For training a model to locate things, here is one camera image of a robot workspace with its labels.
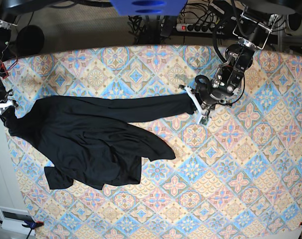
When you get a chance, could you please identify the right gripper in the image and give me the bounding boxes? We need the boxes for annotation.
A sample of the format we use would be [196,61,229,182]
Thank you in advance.
[0,84,13,117]

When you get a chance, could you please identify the white power strip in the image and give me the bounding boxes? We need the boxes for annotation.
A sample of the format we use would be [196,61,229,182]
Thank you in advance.
[175,23,214,33]

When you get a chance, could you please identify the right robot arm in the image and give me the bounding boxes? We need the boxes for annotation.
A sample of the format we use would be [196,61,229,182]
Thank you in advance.
[0,0,61,116]

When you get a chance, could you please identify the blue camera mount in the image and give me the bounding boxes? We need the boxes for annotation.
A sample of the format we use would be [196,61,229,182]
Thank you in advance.
[110,0,187,16]

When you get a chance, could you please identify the white wall vent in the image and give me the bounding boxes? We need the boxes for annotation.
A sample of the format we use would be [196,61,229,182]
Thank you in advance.
[0,206,33,235]

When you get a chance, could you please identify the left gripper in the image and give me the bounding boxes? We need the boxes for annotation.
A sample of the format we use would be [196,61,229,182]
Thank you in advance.
[195,76,231,111]

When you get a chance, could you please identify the black round stool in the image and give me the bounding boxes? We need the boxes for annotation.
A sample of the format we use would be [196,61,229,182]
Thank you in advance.
[15,25,44,56]

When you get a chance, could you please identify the patterned tablecloth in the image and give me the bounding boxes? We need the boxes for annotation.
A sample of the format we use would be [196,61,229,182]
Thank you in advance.
[4,45,302,239]

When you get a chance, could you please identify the black long-sleeve t-shirt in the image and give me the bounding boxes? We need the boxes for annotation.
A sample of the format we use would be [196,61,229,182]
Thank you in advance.
[5,94,195,190]

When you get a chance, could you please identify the blue clamp bottom left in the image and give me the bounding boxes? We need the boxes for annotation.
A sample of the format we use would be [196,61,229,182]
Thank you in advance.
[0,219,44,239]

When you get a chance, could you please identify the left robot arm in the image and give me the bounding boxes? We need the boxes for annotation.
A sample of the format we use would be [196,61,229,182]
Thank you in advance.
[187,0,302,116]

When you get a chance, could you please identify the white round speaker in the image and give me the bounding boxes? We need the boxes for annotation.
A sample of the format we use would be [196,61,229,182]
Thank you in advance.
[287,13,302,31]

